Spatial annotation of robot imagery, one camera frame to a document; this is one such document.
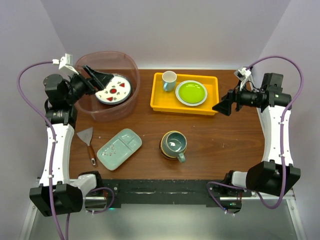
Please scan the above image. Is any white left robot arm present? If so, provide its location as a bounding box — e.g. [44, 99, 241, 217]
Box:
[29, 65, 114, 217]

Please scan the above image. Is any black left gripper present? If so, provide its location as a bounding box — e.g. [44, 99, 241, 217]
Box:
[65, 64, 113, 105]

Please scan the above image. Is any mint green divided dish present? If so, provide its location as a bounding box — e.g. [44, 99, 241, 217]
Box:
[96, 128, 142, 171]

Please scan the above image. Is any lime green small plate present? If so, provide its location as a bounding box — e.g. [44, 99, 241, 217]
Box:
[178, 82, 206, 104]

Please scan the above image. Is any teal glazed mug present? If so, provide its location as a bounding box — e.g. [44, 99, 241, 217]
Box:
[159, 130, 188, 163]

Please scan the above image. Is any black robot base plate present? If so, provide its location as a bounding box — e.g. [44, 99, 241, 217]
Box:
[98, 179, 252, 213]

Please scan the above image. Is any aluminium frame rail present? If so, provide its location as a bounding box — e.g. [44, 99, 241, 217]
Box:
[249, 189, 308, 240]

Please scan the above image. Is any wooden handled metal scraper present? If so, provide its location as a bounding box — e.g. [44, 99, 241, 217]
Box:
[76, 127, 97, 166]

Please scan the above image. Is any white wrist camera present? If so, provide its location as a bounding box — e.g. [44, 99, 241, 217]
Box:
[52, 53, 79, 77]
[234, 67, 252, 91]

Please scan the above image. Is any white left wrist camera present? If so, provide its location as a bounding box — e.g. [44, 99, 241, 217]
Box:
[52, 53, 79, 77]

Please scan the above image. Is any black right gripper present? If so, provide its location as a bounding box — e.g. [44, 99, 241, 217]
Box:
[212, 79, 261, 116]

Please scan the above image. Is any white scalloped plate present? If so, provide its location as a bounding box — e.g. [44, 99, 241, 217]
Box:
[175, 80, 208, 107]

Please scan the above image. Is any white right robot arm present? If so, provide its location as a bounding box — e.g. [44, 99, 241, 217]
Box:
[212, 73, 301, 197]

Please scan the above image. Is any yellow plastic tray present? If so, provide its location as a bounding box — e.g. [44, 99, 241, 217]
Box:
[150, 72, 219, 116]

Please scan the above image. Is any light blue ceramic mug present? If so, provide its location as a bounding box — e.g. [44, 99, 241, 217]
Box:
[162, 71, 177, 92]

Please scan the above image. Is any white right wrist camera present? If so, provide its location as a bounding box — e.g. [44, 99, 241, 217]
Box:
[234, 67, 252, 91]

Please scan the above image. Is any transparent pink plastic bin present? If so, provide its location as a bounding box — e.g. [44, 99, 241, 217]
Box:
[75, 51, 141, 122]

